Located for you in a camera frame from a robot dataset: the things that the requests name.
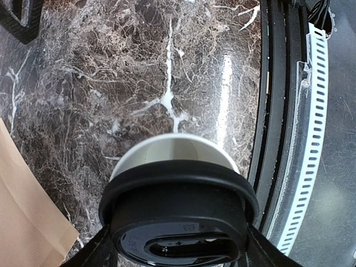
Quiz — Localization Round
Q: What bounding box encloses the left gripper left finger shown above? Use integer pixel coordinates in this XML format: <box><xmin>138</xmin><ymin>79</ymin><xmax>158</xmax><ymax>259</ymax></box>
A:
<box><xmin>61</xmin><ymin>225</ymin><xmax>118</xmax><ymax>267</ymax></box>

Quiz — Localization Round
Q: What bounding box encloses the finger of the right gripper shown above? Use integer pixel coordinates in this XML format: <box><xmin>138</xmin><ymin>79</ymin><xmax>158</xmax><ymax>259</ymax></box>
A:
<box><xmin>1</xmin><ymin>0</ymin><xmax>42</xmax><ymax>44</ymax></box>

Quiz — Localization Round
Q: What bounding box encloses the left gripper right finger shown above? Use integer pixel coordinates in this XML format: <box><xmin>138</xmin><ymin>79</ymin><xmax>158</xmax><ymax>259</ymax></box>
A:
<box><xmin>245</xmin><ymin>224</ymin><xmax>301</xmax><ymax>267</ymax></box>

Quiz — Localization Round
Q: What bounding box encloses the brown paper bag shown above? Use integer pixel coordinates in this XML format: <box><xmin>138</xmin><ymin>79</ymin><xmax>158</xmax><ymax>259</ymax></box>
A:
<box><xmin>1</xmin><ymin>123</ymin><xmax>79</xmax><ymax>266</ymax></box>

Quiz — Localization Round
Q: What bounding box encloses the black plastic cup lid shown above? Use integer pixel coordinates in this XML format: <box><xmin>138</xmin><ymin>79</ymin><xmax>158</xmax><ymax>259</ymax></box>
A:
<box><xmin>98</xmin><ymin>160</ymin><xmax>259</xmax><ymax>266</ymax></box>

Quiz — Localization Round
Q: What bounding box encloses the black paper coffee cup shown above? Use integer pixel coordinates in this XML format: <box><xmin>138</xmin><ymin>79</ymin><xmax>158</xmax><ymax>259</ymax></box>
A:
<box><xmin>109</xmin><ymin>133</ymin><xmax>240</xmax><ymax>181</ymax></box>

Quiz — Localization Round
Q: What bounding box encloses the white slotted cable duct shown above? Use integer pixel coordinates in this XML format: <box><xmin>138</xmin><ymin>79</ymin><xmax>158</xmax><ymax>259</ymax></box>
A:
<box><xmin>267</xmin><ymin>23</ymin><xmax>329</xmax><ymax>256</ymax></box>

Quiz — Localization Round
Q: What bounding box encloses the black table front rail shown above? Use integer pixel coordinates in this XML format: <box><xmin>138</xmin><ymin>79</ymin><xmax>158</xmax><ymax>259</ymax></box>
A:
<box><xmin>248</xmin><ymin>1</ymin><xmax>309</xmax><ymax>234</ymax></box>

